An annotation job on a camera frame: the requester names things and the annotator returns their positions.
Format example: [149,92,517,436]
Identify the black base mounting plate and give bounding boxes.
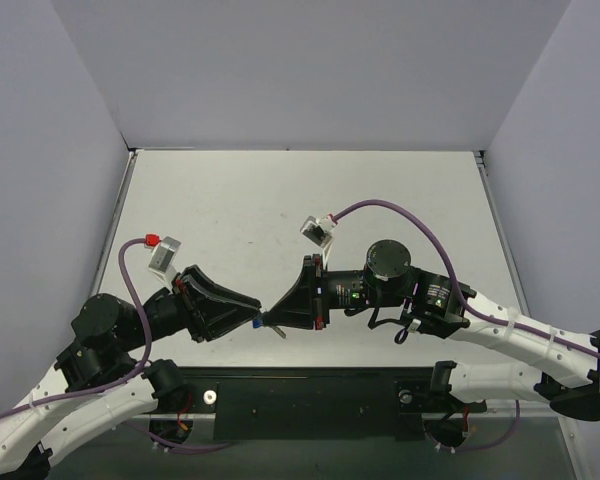
[124,366,481,442]

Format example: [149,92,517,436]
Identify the silver key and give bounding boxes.
[271,326,287,340]

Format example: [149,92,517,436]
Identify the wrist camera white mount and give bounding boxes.
[147,235,181,288]
[300,214,337,267]

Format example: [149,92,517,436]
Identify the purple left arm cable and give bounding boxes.
[0,239,231,456]

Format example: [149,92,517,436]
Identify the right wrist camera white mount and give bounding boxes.
[300,214,337,267]

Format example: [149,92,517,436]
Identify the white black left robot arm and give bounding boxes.
[0,266,261,479]

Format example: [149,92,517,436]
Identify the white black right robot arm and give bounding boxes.
[258,240,600,422]

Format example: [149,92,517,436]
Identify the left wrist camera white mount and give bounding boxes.
[147,235,181,288]

